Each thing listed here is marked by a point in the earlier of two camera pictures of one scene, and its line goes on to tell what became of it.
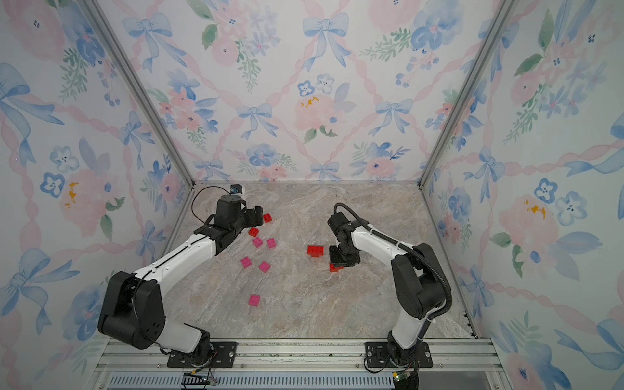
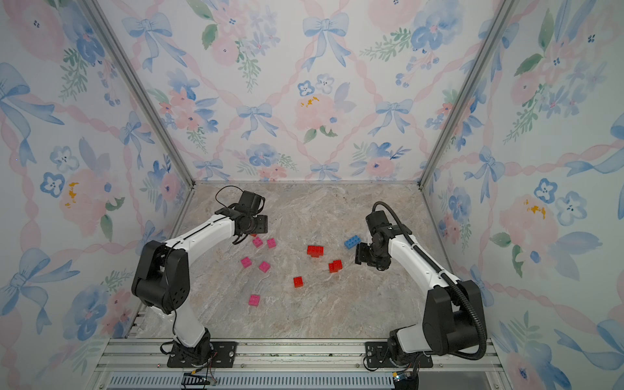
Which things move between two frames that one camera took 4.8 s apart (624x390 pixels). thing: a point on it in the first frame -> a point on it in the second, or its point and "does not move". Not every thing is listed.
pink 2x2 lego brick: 264,266 does not move
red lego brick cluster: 315,251 does not move
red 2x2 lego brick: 333,269 does not move
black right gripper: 334,259 -> 361,255
